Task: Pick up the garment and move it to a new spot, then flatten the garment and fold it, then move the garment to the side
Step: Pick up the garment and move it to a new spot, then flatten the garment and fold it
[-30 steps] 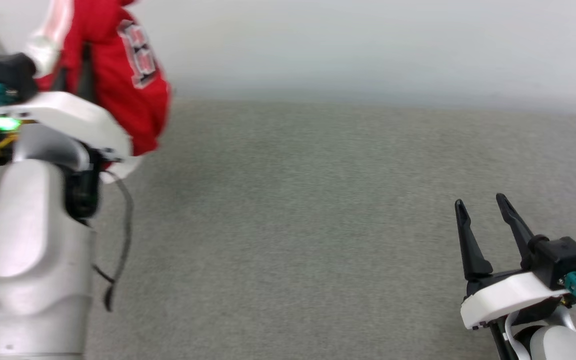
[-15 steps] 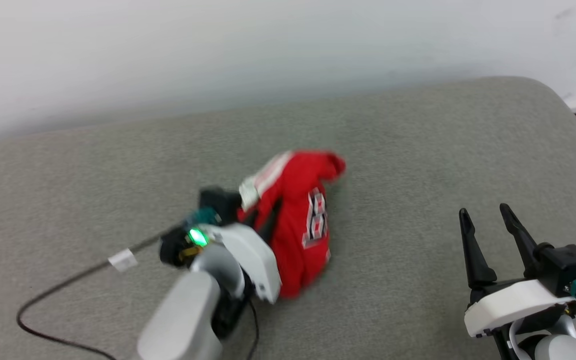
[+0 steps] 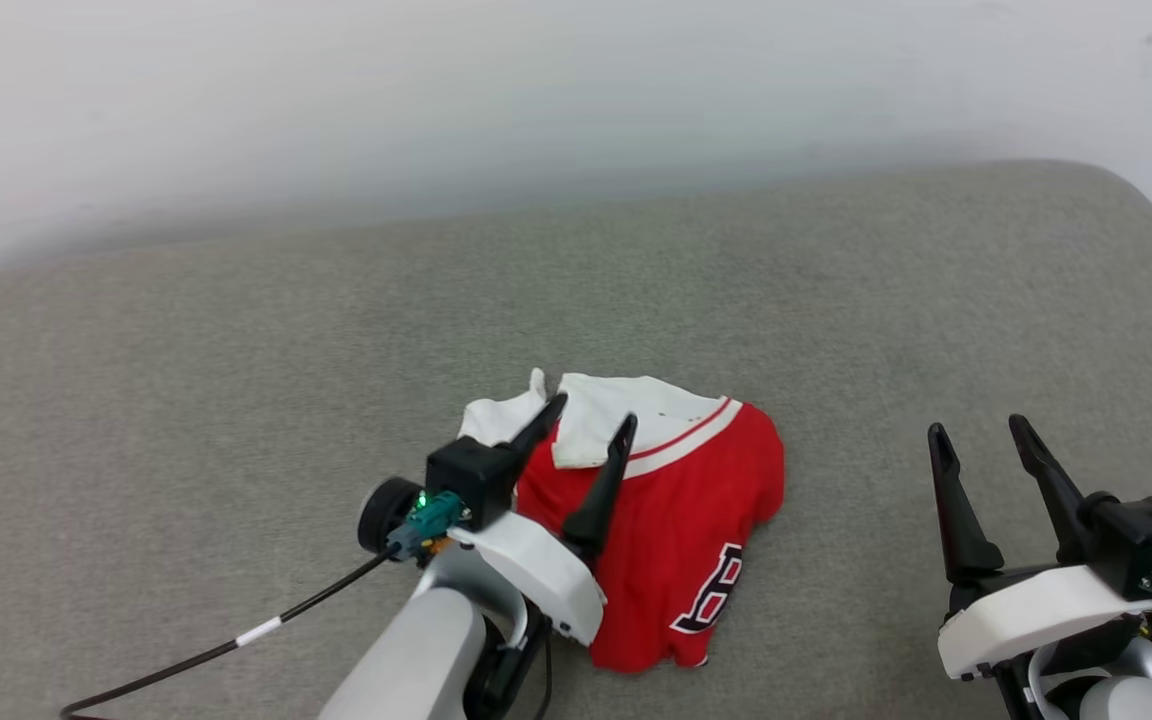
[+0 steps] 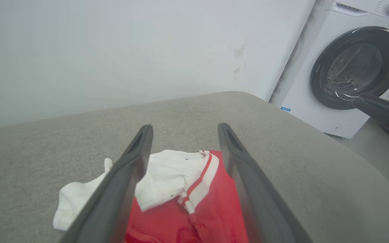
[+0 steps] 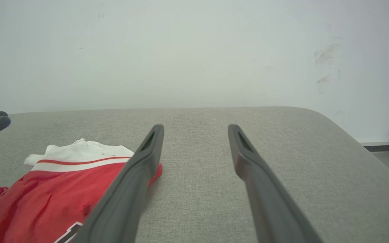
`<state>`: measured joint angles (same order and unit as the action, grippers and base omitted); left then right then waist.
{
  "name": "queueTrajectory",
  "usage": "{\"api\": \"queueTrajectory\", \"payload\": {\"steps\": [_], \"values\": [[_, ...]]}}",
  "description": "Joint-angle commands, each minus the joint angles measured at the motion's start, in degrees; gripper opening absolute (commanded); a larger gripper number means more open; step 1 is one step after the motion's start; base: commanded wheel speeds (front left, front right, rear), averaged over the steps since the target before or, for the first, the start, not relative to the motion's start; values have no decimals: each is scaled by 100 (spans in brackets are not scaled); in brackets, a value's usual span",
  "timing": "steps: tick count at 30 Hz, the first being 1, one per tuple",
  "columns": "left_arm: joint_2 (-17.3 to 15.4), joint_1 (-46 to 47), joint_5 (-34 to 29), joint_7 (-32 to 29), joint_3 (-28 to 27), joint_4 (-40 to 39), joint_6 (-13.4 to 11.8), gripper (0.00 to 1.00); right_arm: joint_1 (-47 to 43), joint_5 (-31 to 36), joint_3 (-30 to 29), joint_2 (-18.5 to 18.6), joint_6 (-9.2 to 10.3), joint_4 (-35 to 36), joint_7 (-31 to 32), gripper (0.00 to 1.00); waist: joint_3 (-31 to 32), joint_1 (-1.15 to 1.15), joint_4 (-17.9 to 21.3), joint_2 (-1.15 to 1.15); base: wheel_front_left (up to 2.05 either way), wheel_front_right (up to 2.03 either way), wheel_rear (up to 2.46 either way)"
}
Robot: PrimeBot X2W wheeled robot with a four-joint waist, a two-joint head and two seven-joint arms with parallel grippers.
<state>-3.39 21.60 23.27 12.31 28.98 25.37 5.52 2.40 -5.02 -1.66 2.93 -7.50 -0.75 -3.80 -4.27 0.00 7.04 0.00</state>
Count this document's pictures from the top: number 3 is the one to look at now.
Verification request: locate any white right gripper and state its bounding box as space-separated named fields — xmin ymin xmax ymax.
xmin=928 ymin=414 xmax=1152 ymax=682

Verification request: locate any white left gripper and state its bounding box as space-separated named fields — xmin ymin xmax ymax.
xmin=446 ymin=393 xmax=638 ymax=647

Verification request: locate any red and white basketball jersey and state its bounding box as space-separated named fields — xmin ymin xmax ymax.
xmin=458 ymin=368 xmax=787 ymax=674

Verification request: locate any grey fabric sofa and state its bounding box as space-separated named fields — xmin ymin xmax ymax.
xmin=0 ymin=160 xmax=1152 ymax=720

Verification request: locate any teal left camera connector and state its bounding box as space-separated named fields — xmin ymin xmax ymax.
xmin=386 ymin=490 xmax=469 ymax=561

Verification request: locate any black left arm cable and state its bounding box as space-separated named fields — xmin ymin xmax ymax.
xmin=60 ymin=548 xmax=403 ymax=720

